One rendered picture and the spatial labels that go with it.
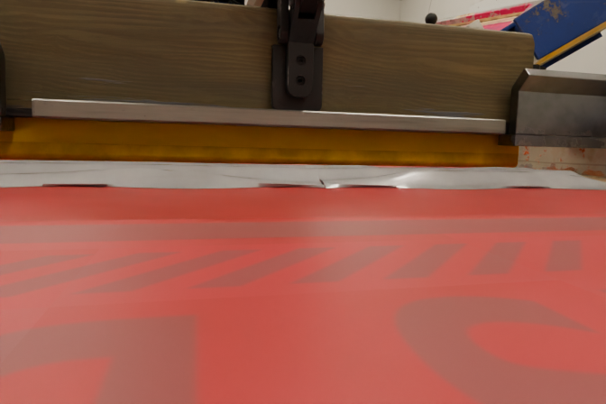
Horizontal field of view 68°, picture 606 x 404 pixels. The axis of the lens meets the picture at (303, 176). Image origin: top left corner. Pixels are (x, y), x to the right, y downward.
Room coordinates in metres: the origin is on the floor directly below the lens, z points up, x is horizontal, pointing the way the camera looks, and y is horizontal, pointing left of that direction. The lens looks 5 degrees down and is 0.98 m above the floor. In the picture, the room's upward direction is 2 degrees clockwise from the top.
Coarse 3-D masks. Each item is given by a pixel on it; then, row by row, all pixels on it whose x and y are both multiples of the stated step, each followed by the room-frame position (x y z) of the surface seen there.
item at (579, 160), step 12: (528, 156) 0.43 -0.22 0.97; (540, 156) 0.42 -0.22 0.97; (552, 156) 0.40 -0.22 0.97; (564, 156) 0.39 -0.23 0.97; (576, 156) 0.38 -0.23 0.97; (588, 156) 0.37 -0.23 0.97; (600, 156) 0.36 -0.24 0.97; (540, 168) 0.42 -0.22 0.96; (552, 168) 0.40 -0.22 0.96; (564, 168) 0.39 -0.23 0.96; (576, 168) 0.38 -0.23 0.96; (588, 168) 0.36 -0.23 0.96; (600, 168) 0.35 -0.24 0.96
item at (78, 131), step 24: (24, 120) 0.26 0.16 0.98; (48, 120) 0.27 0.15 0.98; (72, 120) 0.27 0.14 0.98; (168, 144) 0.28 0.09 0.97; (192, 144) 0.29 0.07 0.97; (216, 144) 0.29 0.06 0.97; (240, 144) 0.29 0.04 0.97; (264, 144) 0.30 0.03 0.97; (288, 144) 0.30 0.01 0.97; (312, 144) 0.30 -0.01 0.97; (336, 144) 0.31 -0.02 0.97; (360, 144) 0.31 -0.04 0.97; (384, 144) 0.32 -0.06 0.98; (408, 144) 0.32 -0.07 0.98; (432, 144) 0.33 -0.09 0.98; (456, 144) 0.33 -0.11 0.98; (480, 144) 0.33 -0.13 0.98
